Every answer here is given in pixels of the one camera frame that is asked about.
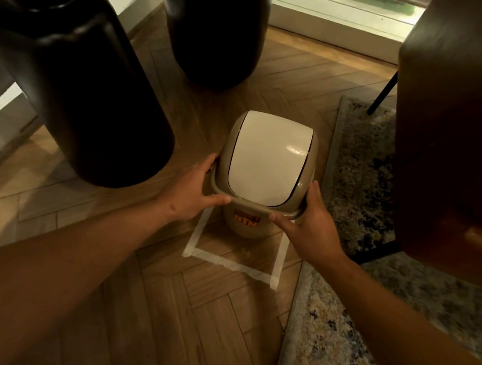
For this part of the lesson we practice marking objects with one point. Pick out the white masking tape square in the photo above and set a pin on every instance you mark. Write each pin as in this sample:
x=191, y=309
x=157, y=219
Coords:
x=231, y=254

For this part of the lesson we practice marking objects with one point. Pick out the person's left thumb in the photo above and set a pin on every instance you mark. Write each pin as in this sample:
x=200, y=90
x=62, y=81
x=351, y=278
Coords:
x=216, y=200

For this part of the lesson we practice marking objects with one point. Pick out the person's left forearm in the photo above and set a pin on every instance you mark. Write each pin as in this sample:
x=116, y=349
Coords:
x=52, y=270

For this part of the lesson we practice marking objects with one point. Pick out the white window frame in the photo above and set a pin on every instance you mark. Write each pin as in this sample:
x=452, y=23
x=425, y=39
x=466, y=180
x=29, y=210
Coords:
x=342, y=16

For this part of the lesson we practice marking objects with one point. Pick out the large black vase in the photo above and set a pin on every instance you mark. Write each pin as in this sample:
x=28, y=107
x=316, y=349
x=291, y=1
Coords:
x=213, y=22
x=74, y=74

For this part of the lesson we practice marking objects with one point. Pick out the speckled grey patterned rug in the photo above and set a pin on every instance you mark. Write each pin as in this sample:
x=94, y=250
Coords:
x=371, y=268

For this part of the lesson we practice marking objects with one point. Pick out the person's left hand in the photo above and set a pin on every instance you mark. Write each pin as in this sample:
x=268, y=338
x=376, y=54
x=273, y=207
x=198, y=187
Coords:
x=183, y=201

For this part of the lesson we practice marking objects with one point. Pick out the person's right forearm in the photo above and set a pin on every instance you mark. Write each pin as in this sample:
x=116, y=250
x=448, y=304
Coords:
x=414, y=344

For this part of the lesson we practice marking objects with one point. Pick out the brown leather chair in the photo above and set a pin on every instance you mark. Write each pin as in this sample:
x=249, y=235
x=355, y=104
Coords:
x=464, y=130

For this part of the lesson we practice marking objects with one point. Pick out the person's right thumb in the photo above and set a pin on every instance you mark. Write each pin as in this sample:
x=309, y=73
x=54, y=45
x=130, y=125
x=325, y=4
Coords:
x=283, y=224

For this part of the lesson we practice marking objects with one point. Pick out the beige swing-lid trash bin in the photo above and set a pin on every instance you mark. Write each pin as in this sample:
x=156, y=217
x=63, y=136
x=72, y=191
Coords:
x=265, y=165

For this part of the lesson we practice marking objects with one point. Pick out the person's right hand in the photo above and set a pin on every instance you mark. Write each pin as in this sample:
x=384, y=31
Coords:
x=314, y=234

